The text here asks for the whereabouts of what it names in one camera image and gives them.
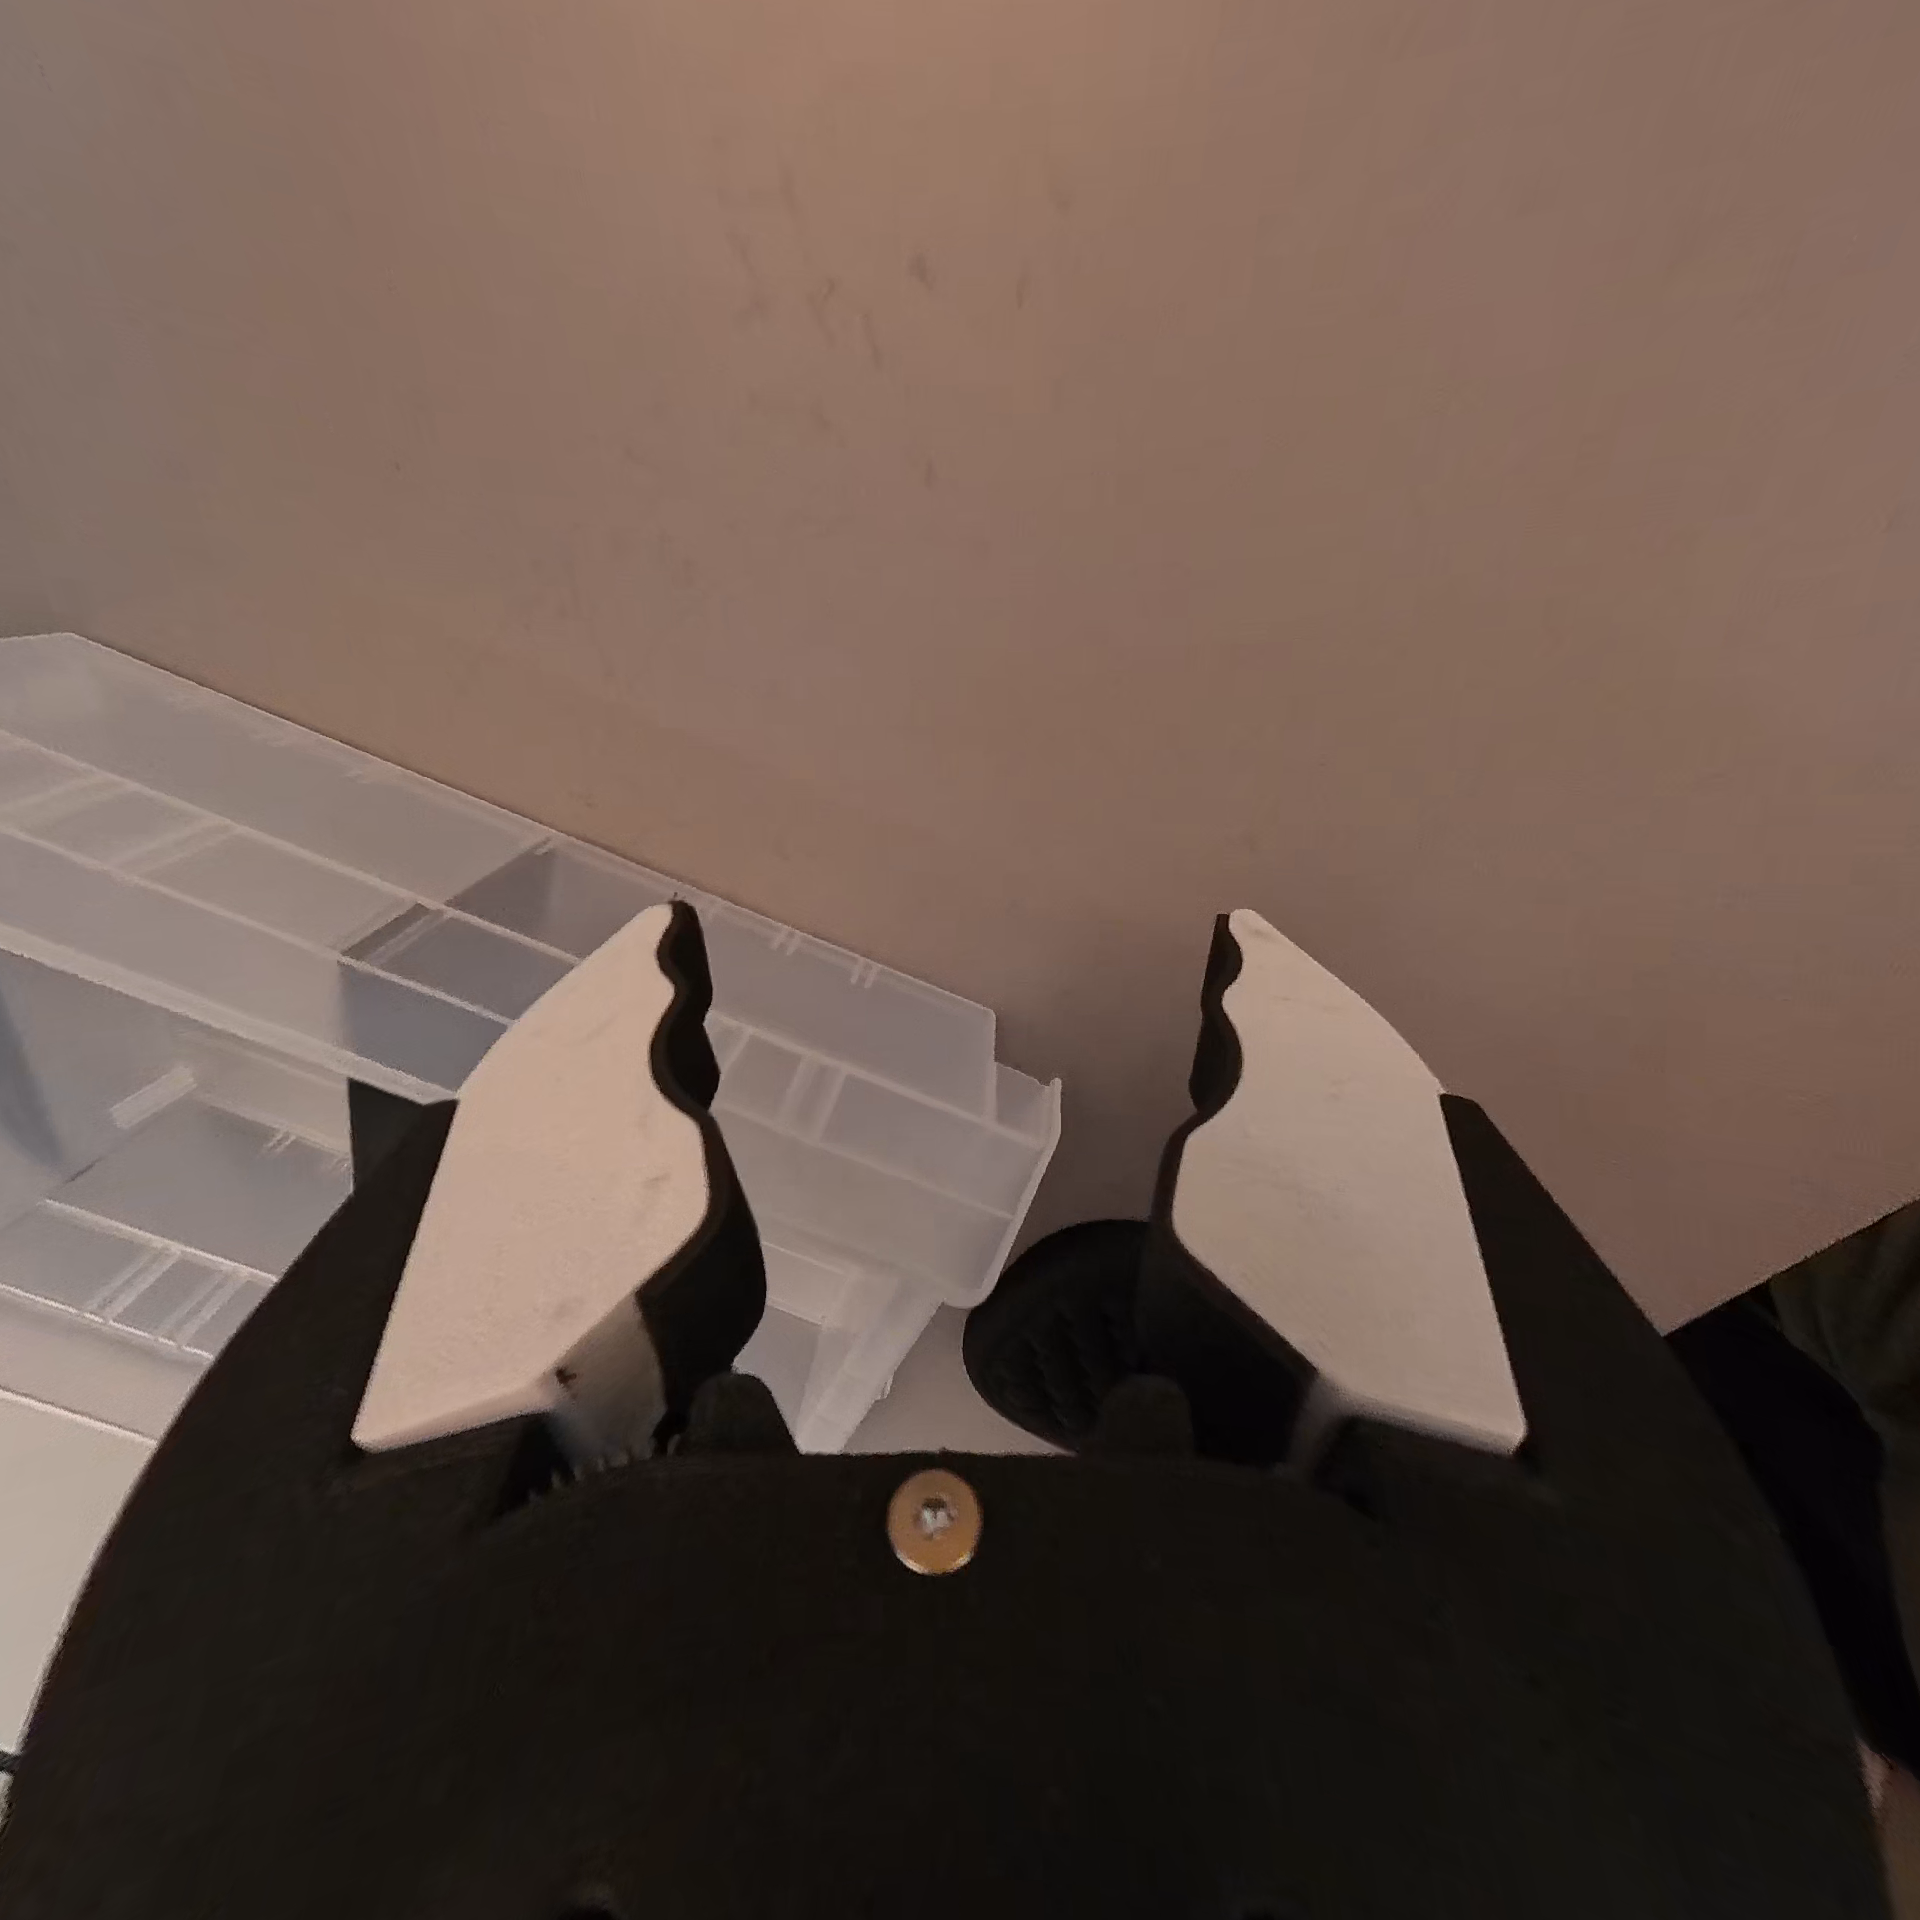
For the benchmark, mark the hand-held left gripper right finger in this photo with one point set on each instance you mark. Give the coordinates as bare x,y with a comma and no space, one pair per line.
1336,1184

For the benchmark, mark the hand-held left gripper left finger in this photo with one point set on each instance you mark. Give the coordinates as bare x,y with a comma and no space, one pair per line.
556,1184

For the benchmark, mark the black textured rubber pad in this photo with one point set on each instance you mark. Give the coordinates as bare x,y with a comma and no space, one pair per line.
1049,1336

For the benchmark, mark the clear plastic organizer box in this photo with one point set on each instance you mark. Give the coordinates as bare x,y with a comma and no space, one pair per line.
225,840

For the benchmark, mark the black zippered jacket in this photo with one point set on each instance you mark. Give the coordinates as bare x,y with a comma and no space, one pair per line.
1799,1442

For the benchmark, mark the olive green jacket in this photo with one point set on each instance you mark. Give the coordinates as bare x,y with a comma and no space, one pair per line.
1867,1261

